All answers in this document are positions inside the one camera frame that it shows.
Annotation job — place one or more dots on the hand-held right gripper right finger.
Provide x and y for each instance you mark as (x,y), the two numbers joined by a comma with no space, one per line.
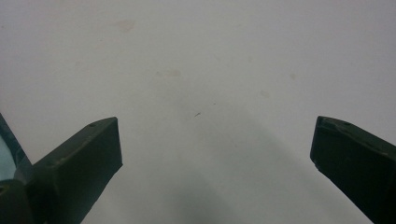
(358,165)

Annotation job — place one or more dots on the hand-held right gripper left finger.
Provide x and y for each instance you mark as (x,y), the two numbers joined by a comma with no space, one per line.
(81,161)

